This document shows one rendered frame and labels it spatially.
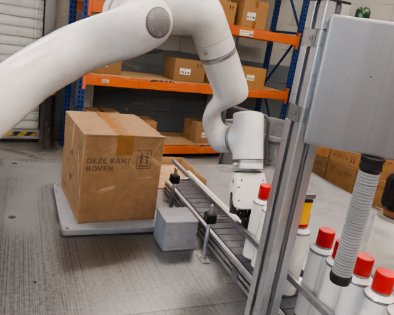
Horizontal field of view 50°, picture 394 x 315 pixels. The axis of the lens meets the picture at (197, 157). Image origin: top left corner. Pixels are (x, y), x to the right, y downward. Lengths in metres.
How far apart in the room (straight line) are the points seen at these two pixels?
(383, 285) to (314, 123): 0.31
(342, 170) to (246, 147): 3.49
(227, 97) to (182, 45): 4.65
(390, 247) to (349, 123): 0.54
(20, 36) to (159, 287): 4.16
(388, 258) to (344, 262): 0.45
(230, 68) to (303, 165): 0.38
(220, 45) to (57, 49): 0.36
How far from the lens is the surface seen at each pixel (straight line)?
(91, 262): 1.13
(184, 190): 1.53
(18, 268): 1.12
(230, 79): 1.02
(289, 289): 1.02
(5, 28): 4.93
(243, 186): 1.12
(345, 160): 4.55
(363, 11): 0.72
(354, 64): 0.65
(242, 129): 1.13
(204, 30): 0.97
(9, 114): 0.82
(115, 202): 1.28
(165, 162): 1.95
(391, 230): 1.12
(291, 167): 0.71
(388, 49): 0.66
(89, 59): 0.86
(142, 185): 1.28
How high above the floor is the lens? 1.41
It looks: 16 degrees down
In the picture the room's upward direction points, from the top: 9 degrees clockwise
